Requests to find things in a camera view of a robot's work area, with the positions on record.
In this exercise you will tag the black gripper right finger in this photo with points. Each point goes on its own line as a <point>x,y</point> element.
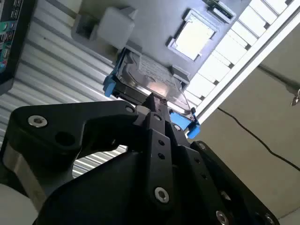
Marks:
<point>199,168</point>

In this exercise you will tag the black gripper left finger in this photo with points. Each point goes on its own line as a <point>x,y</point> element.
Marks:
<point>58,122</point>

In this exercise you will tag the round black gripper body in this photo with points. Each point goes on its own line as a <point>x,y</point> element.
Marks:
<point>105,194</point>

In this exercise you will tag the hard disk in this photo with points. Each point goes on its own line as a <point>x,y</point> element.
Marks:
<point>150,70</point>

